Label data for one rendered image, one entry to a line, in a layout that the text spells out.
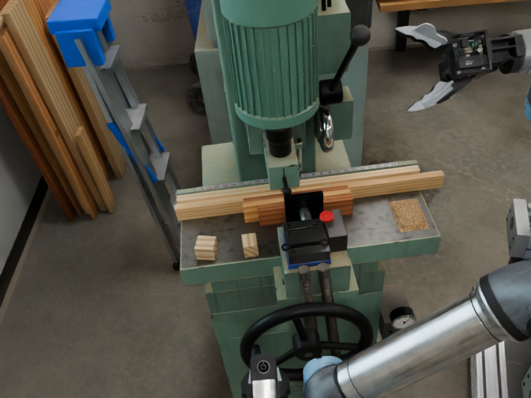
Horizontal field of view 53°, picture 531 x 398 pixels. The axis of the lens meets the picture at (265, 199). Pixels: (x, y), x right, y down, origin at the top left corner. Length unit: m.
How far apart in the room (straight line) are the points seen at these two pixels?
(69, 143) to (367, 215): 1.58
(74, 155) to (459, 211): 1.79
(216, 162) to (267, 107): 0.62
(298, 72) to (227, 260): 0.46
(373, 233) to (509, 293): 0.57
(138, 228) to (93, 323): 0.53
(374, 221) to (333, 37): 0.44
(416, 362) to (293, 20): 0.58
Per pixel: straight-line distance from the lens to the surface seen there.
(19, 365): 2.38
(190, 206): 1.30
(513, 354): 1.97
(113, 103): 1.86
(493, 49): 1.01
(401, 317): 1.38
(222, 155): 1.65
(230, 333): 1.45
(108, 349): 2.27
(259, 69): 0.99
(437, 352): 0.80
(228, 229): 1.28
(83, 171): 2.62
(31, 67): 2.34
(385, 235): 1.26
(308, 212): 1.22
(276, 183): 1.20
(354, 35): 0.93
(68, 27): 1.78
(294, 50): 0.99
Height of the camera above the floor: 1.84
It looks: 44 degrees down
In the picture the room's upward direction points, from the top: 6 degrees counter-clockwise
